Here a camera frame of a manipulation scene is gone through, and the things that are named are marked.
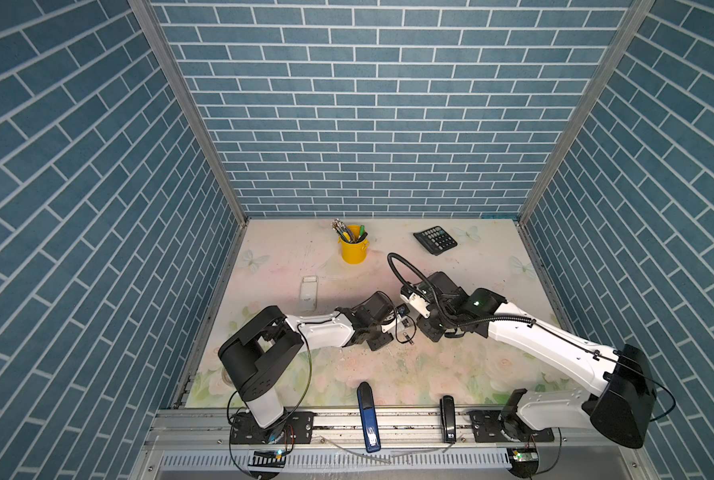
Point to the blue black clamp handle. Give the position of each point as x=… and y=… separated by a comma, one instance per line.
x=368, y=415

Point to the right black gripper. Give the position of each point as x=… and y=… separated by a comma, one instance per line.
x=429, y=331

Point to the white remote control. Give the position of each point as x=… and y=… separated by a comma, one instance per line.
x=308, y=294

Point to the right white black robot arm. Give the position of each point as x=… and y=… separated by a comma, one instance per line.
x=616, y=392

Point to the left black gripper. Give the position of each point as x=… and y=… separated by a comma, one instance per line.
x=385, y=340

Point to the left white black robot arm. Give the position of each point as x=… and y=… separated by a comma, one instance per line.
x=258, y=354

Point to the black desk calculator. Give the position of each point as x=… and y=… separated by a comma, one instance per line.
x=435, y=240

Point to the bundle of pencils in cup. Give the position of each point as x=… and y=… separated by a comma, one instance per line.
x=343, y=231

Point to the aluminium front rail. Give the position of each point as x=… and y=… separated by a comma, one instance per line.
x=183, y=429

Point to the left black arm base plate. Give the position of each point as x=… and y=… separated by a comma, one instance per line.
x=297, y=428

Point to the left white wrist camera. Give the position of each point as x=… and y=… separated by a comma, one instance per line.
x=403, y=325

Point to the yellow metal pen cup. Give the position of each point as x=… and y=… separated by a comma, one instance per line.
x=354, y=253

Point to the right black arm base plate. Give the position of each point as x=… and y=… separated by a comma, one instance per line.
x=493, y=426

